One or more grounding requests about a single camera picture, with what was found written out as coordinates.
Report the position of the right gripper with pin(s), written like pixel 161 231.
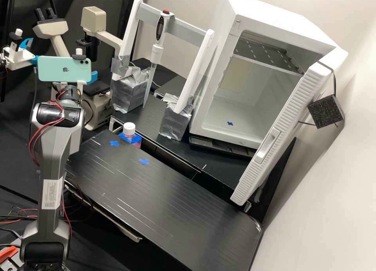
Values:
pixel 58 85

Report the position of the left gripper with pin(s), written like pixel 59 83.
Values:
pixel 20 57

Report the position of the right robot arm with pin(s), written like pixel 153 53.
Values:
pixel 53 153

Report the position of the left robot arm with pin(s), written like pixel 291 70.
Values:
pixel 2 66

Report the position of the left phone holder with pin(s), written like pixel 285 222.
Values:
pixel 16 37

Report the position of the cream microscope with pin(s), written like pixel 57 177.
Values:
pixel 58 44

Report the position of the small bottle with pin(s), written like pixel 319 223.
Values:
pixel 129 128

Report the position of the blue bottle holder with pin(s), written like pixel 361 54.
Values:
pixel 121 136

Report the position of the pipette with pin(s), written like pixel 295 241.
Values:
pixel 160 27

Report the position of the white pipette stand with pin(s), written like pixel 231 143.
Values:
pixel 188 27

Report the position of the black tray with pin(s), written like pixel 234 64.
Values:
pixel 217 147

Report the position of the white incubator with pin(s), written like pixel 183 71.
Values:
pixel 264 18

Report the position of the orange clamp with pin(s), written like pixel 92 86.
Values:
pixel 8 253

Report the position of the incubator door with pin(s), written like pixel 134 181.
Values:
pixel 282 135

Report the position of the right wrist camera phone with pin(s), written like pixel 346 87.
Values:
pixel 58 68

